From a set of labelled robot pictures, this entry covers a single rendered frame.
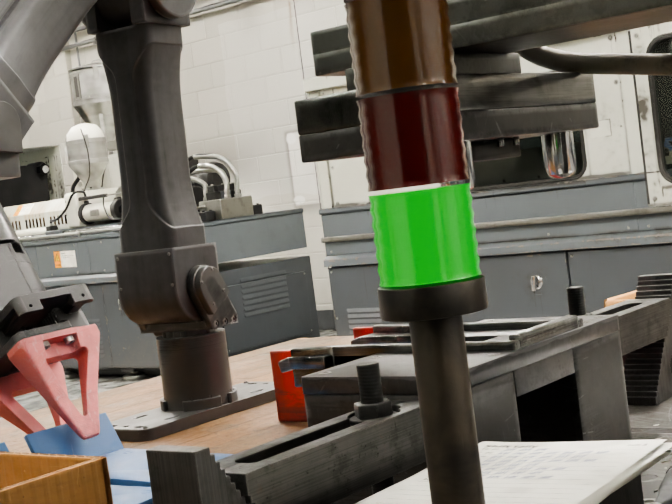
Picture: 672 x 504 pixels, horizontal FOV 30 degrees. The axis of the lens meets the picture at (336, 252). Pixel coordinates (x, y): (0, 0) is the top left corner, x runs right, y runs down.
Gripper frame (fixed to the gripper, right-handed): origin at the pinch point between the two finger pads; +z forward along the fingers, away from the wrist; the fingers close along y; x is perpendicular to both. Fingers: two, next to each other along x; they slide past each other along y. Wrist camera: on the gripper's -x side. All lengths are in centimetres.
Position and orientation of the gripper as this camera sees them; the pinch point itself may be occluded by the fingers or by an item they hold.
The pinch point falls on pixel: (74, 437)
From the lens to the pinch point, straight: 90.1
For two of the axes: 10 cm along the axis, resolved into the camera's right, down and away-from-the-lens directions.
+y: 6.0, -5.5, -5.9
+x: 6.3, -1.3, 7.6
